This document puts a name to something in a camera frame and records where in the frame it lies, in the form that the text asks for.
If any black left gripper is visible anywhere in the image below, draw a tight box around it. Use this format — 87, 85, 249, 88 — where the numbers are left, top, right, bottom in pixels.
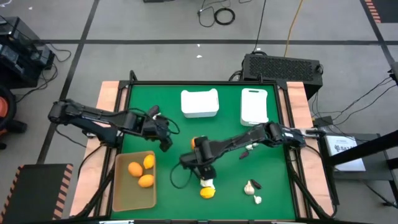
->
138, 115, 174, 153

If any yellow lemon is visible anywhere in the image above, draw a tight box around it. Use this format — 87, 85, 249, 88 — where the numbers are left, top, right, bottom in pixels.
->
142, 154, 155, 170
200, 186, 216, 200

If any green table mat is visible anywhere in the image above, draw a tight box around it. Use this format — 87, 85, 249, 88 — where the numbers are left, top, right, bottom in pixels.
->
111, 83, 296, 220

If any wide white plastic basket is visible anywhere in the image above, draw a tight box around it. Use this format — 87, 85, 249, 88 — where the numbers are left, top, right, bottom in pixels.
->
180, 88, 220, 119

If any narrow white plastic basket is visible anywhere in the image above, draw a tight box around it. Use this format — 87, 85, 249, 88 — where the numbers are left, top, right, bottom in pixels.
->
239, 88, 269, 128

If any tan rectangular tray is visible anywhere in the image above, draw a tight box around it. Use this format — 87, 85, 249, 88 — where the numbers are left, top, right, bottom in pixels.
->
112, 151, 157, 213

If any black computer case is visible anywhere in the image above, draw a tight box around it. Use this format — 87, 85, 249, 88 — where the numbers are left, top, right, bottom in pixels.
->
241, 52, 324, 101

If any black orange-striped floor mat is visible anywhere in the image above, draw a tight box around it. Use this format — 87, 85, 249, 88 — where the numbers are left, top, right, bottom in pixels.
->
363, 0, 398, 24
0, 164, 75, 224

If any white printed paper sheet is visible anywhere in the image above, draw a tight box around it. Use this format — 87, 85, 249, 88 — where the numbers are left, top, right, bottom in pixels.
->
325, 135, 367, 172

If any orange and black round device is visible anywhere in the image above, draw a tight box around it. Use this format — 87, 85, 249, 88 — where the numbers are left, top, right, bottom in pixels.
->
0, 85, 28, 151

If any black electronics stack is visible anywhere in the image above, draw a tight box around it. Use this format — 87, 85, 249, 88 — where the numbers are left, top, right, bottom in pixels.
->
0, 17, 56, 90

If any black metal side stand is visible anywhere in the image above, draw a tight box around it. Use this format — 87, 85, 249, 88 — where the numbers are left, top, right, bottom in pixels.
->
317, 129, 398, 208

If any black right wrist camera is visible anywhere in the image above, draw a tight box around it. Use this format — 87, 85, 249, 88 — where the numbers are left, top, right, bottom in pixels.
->
179, 153, 200, 171

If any black left camera cable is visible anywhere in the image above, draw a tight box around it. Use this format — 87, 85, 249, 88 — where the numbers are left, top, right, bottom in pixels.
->
161, 116, 181, 136

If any black camera cable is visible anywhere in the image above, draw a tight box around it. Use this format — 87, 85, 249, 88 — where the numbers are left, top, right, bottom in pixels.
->
170, 161, 193, 190
161, 116, 181, 136

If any black right camera cable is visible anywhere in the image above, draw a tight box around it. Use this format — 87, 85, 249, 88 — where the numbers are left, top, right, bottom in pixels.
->
170, 161, 193, 190

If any black metal table frame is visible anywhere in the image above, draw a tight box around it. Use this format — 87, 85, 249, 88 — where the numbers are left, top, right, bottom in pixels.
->
70, 70, 338, 224

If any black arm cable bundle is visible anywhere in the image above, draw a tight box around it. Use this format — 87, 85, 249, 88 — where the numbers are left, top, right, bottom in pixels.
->
73, 146, 116, 218
284, 149, 338, 220

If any loose black cable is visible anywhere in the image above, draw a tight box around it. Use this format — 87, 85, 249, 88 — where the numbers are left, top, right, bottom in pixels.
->
197, 0, 233, 28

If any coiled black cable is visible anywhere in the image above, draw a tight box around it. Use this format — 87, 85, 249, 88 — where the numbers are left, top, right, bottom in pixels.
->
213, 7, 236, 26

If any long black floor cable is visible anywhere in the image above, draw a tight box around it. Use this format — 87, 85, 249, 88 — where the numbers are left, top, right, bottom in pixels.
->
252, 0, 267, 54

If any yellow floor cable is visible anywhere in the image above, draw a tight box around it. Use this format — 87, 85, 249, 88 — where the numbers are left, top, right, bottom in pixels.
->
283, 0, 304, 58

